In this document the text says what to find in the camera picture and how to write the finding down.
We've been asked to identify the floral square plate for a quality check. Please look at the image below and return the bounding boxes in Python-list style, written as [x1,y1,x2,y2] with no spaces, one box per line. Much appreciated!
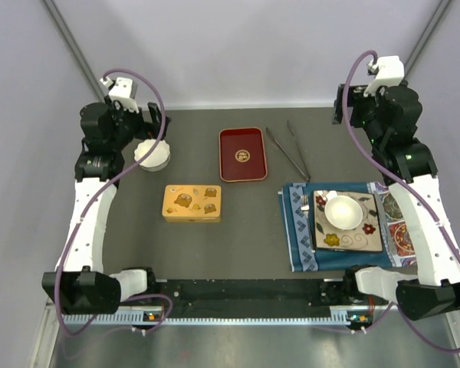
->
[312,190,383,253]

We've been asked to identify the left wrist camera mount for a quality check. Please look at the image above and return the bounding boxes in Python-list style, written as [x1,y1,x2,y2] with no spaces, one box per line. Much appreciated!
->
[100,77,140,113]

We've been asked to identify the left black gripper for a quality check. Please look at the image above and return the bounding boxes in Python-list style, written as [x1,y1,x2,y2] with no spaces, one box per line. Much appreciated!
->
[105,94,169,150]

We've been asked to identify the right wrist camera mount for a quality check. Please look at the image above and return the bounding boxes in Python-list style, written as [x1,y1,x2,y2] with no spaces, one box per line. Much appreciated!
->
[363,55,405,97]

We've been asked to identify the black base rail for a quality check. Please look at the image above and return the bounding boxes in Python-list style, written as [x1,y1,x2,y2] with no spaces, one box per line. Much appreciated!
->
[114,278,388,318]

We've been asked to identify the blue patterned cloth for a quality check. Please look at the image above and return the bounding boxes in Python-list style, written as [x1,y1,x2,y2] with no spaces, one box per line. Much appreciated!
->
[278,182,392,272]

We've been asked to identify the silver tin lid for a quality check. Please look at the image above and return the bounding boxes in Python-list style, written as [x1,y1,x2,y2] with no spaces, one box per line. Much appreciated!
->
[162,185,222,215]

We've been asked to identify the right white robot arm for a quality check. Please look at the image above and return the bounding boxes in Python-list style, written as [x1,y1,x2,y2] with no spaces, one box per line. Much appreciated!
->
[333,81,460,320]

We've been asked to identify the red lacquer tray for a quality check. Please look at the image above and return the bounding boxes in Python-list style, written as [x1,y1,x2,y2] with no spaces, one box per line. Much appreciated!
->
[218,127,268,182]

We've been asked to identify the silver fork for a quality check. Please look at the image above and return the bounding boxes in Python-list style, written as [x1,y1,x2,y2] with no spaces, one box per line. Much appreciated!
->
[301,195,315,252]

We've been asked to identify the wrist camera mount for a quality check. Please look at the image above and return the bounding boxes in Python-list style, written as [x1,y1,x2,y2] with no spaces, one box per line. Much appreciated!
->
[100,77,140,113]
[363,55,405,97]

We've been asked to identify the gold cookie tin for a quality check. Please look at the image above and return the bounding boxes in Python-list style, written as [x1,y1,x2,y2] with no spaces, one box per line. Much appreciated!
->
[163,212,221,223]

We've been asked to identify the metal tongs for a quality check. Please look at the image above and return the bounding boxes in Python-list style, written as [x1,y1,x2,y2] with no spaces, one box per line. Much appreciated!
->
[265,120,311,182]

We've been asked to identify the white scalloped dish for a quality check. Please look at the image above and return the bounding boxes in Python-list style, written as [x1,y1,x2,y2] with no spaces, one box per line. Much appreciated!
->
[133,139,171,172]

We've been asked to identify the white bowl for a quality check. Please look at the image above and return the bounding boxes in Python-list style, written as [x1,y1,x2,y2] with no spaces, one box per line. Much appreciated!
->
[324,195,363,230]

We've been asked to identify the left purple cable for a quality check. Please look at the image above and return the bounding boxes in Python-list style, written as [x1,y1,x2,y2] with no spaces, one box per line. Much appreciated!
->
[53,68,173,337]

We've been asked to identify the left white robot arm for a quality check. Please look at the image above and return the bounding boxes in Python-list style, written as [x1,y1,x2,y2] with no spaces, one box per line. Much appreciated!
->
[41,99,170,315]

